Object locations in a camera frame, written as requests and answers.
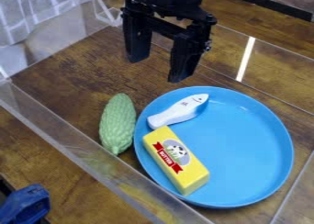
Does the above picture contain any blue round tray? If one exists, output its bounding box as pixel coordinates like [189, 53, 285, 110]
[134, 86, 294, 208]

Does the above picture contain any green bitter gourd toy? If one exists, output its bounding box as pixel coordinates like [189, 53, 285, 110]
[99, 93, 137, 155]

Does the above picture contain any clear acrylic corner bracket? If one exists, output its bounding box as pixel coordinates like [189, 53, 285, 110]
[94, 0, 123, 28]

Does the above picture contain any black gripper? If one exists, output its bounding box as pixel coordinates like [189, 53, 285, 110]
[122, 0, 217, 83]

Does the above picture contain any blue clamp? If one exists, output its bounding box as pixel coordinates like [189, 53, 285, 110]
[0, 184, 51, 224]

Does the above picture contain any clear acrylic enclosure wall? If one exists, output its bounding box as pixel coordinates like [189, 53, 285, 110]
[0, 0, 314, 224]

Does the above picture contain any grey checked cloth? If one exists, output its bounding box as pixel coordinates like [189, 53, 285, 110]
[0, 0, 91, 48]

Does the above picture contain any yellow butter brick toy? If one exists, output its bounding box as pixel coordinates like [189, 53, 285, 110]
[142, 126, 210, 196]

